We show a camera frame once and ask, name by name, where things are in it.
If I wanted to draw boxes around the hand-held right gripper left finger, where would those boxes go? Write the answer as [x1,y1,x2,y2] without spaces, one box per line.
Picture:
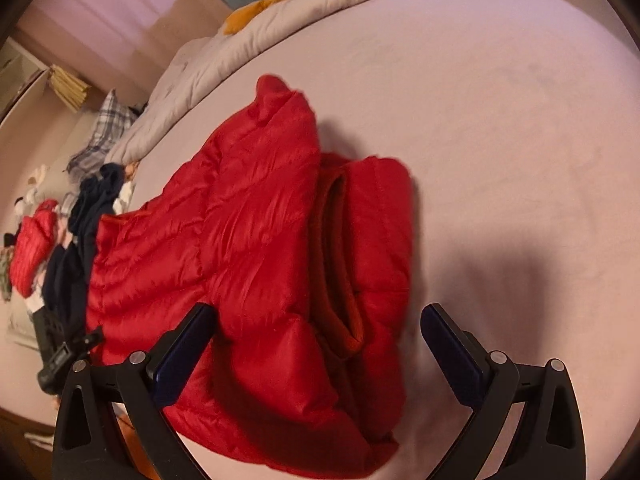
[51,302,218,480]

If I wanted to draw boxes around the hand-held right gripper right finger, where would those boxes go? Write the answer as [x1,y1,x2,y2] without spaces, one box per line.
[420,302,587,480]

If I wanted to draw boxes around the red down jacket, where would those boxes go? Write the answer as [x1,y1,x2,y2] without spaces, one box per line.
[85,75,416,478]
[9,199,60,297]

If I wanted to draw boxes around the dark blue garment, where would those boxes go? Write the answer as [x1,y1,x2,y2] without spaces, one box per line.
[42,237,101,341]

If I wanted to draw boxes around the folded red down jacket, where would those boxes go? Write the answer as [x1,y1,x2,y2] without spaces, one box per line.
[9,199,60,297]

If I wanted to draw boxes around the navy blue jacket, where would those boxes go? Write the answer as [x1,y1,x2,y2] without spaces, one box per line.
[67,164,126,243]

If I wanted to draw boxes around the white cloth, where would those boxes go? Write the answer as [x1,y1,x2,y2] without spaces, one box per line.
[114,180,137,213]

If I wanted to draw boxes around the white plush toys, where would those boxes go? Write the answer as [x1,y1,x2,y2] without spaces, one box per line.
[14,162,51,213]

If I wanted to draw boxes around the bed with pink sheet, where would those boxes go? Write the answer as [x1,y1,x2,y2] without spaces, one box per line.
[0,0,640,480]

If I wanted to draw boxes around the plaid pillow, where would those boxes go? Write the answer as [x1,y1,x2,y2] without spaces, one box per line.
[66,89,141,181]

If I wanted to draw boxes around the yellow folded cloth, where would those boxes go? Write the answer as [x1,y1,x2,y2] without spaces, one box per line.
[48,64,93,113]

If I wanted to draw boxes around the grey quilt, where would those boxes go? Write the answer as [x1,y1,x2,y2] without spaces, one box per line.
[102,0,533,166]

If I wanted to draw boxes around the pink curtain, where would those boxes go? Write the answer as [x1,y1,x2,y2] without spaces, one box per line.
[20,0,236,106]

